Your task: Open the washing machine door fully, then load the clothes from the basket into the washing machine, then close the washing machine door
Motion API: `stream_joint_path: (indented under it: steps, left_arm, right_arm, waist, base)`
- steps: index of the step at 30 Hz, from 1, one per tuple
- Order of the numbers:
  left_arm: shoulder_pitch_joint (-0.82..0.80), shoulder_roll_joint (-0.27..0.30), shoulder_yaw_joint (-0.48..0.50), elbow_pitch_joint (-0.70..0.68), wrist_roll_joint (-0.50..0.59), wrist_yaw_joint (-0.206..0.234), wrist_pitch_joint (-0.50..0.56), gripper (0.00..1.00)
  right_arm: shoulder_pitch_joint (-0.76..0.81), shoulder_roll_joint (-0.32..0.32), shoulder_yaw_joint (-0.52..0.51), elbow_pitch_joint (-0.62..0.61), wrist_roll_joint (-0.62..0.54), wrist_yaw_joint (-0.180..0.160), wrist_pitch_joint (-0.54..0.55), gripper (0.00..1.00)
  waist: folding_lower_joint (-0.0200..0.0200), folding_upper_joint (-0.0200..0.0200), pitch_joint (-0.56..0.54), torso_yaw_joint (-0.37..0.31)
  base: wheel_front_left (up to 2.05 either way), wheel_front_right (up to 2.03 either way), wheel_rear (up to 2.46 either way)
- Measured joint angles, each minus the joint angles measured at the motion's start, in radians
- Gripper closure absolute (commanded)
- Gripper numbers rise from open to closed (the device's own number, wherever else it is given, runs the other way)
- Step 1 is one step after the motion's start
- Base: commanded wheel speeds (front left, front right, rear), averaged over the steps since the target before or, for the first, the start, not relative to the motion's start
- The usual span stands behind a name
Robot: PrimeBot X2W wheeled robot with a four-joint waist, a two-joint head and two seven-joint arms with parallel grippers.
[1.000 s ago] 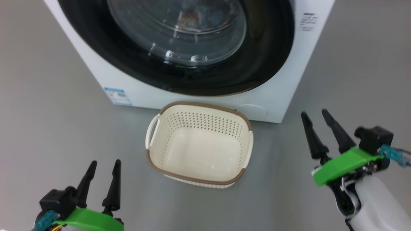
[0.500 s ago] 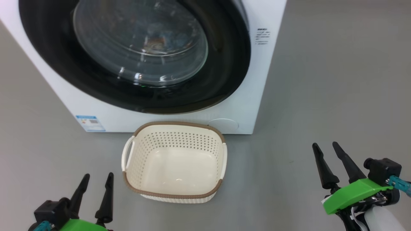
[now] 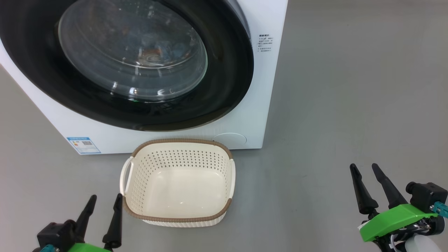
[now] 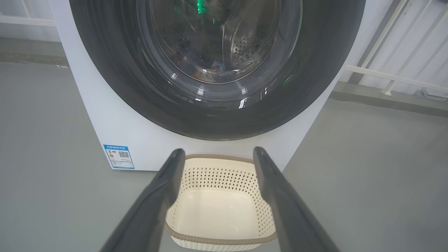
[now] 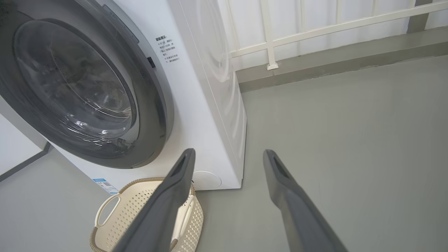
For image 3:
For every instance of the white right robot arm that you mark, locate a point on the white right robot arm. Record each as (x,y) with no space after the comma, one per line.
(423,245)

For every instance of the round white filter cover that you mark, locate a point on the round white filter cover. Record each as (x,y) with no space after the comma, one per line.
(231,139)

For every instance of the teal left camera connector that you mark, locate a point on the teal left camera connector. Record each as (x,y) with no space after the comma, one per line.
(49,248)

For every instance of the white front-load washing machine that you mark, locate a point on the white front-load washing machine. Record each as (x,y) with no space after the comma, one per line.
(266,105)

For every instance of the small printed text label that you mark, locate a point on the small printed text label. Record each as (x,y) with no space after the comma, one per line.
(265,42)

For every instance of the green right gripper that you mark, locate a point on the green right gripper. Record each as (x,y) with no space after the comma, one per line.
(395,218)

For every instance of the blue garment with orange print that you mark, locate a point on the blue garment with orange print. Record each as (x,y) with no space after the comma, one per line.
(152,53)

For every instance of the dark round washer door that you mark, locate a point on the dark round washer door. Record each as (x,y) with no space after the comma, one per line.
(227,87)

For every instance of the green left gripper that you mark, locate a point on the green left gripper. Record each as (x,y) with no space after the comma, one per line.
(85,247)

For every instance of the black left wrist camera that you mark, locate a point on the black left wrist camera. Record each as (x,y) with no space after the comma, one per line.
(56,232)

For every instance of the teal right camera connector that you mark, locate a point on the teal right camera connector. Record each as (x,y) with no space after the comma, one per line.
(441,209)

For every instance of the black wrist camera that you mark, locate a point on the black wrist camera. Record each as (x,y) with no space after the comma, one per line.
(56,232)
(427,196)

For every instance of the cream perforated laundry basket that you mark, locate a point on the cream perforated laundry basket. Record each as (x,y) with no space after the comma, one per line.
(182,189)

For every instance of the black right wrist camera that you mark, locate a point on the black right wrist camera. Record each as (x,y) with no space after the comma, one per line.
(427,196)

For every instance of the blue energy label sticker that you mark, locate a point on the blue energy label sticker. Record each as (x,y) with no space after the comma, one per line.
(84,145)

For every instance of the teal camera connector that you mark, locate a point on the teal camera connector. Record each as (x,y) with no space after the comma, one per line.
(441,209)
(49,248)

